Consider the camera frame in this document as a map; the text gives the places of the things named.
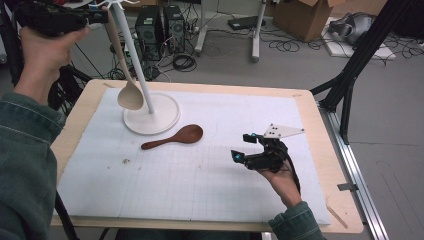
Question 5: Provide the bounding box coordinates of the white utensil stand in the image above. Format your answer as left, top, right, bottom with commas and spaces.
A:
94, 0, 181, 136

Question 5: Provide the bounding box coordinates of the white flat board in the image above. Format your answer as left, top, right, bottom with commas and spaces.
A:
321, 16, 398, 62

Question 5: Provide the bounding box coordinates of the grey bag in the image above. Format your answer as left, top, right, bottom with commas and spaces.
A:
328, 12, 378, 46

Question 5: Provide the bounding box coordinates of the person's right hand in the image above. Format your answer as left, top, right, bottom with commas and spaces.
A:
258, 164, 303, 208

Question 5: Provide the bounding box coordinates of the beige wooden ladle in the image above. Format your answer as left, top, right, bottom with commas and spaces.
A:
104, 8, 145, 111

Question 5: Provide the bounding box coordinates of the white stand leg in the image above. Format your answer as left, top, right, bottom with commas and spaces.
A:
250, 0, 268, 64
194, 0, 210, 57

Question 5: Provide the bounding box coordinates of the black metal frame stand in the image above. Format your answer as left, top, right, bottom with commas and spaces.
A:
309, 0, 424, 145

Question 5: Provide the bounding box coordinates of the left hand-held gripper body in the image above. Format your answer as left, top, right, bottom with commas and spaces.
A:
14, 0, 92, 38

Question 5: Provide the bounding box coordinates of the black flat device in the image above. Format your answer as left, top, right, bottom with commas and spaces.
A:
227, 15, 267, 31

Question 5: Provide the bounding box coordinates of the aluminium rail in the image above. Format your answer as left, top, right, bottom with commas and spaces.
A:
318, 106, 390, 240

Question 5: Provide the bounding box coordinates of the black computer tower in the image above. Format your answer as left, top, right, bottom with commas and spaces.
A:
134, 4, 165, 62
163, 4, 186, 54

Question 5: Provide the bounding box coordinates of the small metal bracket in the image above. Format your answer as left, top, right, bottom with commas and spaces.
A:
337, 182, 360, 193

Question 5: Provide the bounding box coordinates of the white grid foam mat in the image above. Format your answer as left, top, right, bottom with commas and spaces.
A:
53, 87, 331, 226

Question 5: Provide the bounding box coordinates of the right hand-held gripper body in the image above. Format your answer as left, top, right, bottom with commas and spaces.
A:
245, 123, 306, 174

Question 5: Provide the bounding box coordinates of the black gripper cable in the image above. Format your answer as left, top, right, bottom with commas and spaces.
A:
282, 154, 302, 197

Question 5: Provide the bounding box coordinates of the brown cardboard box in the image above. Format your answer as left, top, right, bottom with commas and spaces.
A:
272, 0, 349, 43

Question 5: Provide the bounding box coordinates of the person's left hand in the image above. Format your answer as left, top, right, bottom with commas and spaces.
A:
13, 25, 92, 105

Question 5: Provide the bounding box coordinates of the coiled black cable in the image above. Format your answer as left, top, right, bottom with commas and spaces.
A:
171, 53, 198, 73

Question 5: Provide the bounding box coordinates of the dark brown wooden rice spoon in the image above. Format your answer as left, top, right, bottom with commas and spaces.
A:
140, 123, 204, 151

